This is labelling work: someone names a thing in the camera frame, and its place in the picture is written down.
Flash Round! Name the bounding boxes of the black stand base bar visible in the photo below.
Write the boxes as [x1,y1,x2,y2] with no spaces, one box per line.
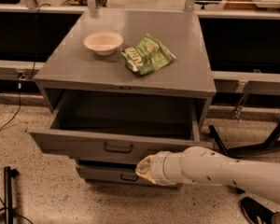
[208,124,246,194]

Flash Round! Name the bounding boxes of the grey top drawer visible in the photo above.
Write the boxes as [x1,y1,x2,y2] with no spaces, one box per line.
[29,91,213,164]

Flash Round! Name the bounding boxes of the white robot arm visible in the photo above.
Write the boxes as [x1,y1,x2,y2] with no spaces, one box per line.
[135,147,280,204]

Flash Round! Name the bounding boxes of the black cable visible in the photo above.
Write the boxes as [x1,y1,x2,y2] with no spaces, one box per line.
[0,3,52,135]

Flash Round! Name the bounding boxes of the grey drawer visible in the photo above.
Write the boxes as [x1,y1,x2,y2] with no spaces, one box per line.
[29,91,213,164]
[76,161,181,190]

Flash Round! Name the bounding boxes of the grey metal drawer cabinet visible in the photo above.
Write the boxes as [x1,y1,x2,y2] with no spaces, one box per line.
[34,8,217,131]

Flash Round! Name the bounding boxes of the grey lower drawer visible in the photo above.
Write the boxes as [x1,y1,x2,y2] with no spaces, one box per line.
[76,161,181,190]

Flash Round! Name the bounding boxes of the green chip bag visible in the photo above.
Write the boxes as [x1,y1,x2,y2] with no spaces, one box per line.
[120,34,176,77]

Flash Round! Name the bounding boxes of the black stand leg left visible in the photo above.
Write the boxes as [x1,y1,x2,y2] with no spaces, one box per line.
[4,166,16,224]

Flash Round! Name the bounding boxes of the black shoe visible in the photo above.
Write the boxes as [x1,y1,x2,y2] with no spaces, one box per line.
[240,197,274,224]

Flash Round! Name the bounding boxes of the white bowl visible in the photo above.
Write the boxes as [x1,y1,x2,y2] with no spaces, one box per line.
[83,31,123,56]

